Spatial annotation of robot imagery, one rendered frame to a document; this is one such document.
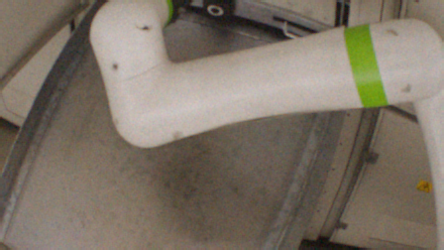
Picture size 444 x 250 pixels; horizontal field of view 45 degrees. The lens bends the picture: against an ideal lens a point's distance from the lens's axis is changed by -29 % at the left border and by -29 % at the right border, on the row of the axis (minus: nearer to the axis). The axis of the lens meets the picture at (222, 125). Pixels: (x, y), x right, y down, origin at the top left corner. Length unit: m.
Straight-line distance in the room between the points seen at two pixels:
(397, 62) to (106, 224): 0.63
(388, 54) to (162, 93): 0.32
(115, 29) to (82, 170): 0.41
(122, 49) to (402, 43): 0.40
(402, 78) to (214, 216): 0.51
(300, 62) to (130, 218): 0.47
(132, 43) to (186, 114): 0.12
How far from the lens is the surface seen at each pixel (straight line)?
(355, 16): 1.23
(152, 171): 1.22
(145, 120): 0.92
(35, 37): 1.46
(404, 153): 1.51
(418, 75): 0.81
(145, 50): 0.91
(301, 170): 1.22
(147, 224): 1.17
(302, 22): 1.35
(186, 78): 0.90
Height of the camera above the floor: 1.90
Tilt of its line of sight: 57 degrees down
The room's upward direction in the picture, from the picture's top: 1 degrees clockwise
